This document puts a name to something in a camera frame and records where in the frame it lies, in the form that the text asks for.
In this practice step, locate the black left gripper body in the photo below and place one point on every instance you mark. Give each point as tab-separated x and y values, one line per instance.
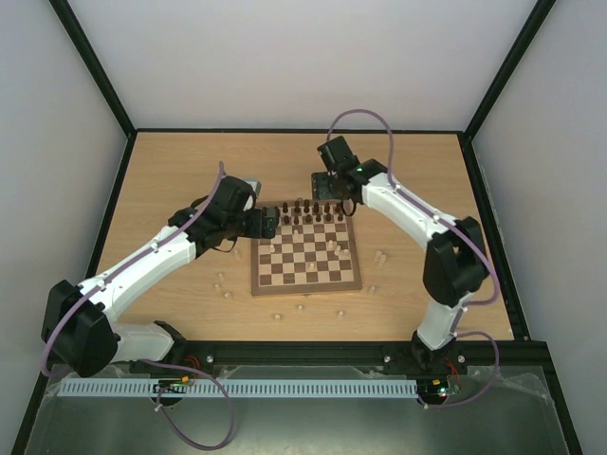
256	229

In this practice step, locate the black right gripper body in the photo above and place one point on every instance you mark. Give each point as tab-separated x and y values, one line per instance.
323	186

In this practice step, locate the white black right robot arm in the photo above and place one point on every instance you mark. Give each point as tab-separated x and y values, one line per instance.
454	249

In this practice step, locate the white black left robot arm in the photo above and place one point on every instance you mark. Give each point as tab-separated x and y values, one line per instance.
81	324

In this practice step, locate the wooden chess board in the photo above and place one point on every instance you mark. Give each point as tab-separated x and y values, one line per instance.
284	272

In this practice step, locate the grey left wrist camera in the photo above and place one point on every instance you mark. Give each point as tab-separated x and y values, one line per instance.
255	184

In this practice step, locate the light blue slotted cable duct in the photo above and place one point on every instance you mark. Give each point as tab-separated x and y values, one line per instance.
240	388

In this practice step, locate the black front mounting rail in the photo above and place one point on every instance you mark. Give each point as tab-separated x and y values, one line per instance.
396	357

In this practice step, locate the black right frame post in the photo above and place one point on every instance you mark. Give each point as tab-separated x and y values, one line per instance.
531	27

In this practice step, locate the black frame post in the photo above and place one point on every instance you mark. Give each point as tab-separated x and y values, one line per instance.
531	27
82	44

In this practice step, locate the black left frame post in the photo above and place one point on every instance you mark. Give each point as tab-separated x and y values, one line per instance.
82	44

